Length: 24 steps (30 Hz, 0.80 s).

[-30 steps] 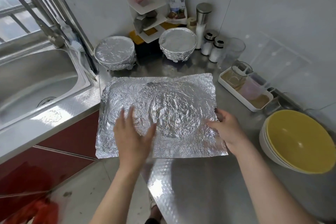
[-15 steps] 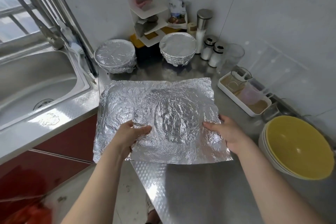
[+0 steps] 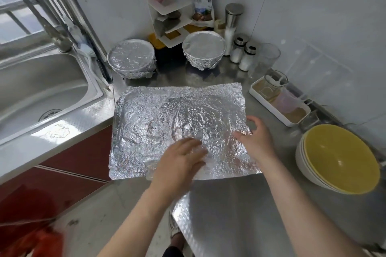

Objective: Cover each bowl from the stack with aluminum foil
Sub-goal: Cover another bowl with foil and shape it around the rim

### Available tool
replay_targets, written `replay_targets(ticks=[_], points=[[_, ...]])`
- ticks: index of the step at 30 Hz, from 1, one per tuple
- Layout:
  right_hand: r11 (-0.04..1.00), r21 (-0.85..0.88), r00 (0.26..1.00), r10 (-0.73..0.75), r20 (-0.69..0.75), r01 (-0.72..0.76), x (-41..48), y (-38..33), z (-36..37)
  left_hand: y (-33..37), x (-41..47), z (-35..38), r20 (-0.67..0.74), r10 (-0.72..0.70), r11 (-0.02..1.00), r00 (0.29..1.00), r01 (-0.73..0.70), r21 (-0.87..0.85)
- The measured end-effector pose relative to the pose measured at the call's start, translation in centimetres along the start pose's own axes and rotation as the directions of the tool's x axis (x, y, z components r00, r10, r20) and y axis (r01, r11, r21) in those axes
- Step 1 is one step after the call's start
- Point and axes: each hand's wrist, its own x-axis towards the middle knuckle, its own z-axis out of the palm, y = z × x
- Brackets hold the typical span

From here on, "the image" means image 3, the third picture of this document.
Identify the person's left hand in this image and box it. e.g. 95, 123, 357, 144
150, 138, 209, 198

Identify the person's right hand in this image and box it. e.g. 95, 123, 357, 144
232, 115, 278, 166

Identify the crinkled aluminium foil sheet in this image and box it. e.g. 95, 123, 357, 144
109, 83, 263, 181

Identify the person's left forearm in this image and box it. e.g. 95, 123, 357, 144
96, 183, 182, 257

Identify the person's right forearm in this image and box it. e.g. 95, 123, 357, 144
259, 155, 370, 257

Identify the white rectangular tray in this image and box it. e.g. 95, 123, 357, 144
249, 76, 311, 128

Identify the translucent pink plastic cup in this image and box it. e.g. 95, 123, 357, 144
275, 86, 303, 115

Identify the clear glass jar with clasp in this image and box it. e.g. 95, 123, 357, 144
262, 69, 289, 101

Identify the white bowl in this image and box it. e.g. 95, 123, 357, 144
295, 131, 338, 192

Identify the person's shoe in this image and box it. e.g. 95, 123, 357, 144
168, 211, 185, 240

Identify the small clear plastic box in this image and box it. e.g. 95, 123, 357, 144
298, 111, 321, 133

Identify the small steel-lidded shaker jar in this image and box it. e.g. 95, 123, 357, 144
238, 43, 258, 71
229, 34, 249, 63

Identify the clear drinking glass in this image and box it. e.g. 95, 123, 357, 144
248, 43, 281, 78

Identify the deep foil-wrapped bowl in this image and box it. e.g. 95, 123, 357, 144
182, 30, 227, 71

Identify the yellow bowl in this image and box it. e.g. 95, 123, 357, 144
303, 124, 381, 195

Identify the small cream bottle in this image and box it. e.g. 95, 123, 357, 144
214, 19, 226, 38

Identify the tall steel-lidded glass jar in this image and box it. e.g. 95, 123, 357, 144
223, 3, 244, 56

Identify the wide foil-covered bowl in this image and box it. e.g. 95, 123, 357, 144
107, 39, 157, 80

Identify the dark packet on shelf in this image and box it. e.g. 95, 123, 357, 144
155, 11, 182, 37

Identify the printed snack bag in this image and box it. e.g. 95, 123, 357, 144
191, 0, 215, 23

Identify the red cabinet door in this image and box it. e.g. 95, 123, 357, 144
0, 125, 113, 236

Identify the white corner shelf rack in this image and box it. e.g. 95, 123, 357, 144
141, 0, 216, 49

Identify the stainless steel sink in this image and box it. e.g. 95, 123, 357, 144
0, 45, 105, 146

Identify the red cloth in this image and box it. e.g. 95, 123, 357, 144
0, 226, 64, 257

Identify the steel faucet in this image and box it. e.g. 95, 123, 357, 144
0, 0, 74, 53

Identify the metal window frame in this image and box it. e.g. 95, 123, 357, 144
0, 0, 113, 84

